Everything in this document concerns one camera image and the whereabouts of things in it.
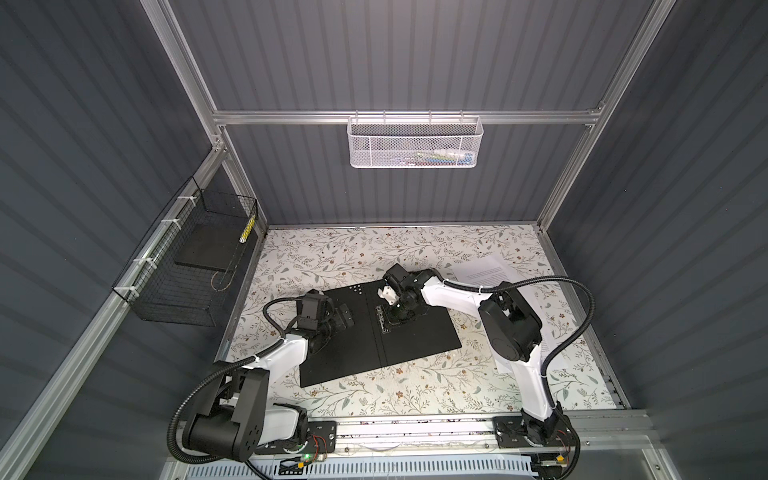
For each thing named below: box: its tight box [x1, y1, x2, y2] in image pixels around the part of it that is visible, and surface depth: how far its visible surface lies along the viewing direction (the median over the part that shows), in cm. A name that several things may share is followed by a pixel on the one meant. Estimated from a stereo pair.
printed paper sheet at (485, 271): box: [452, 254, 523, 287], surface depth 111 cm
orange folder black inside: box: [299, 280, 462, 388], surface depth 90 cm
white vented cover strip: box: [164, 457, 535, 480], surface depth 72 cm
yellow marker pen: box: [239, 214, 256, 243], surface depth 83 cm
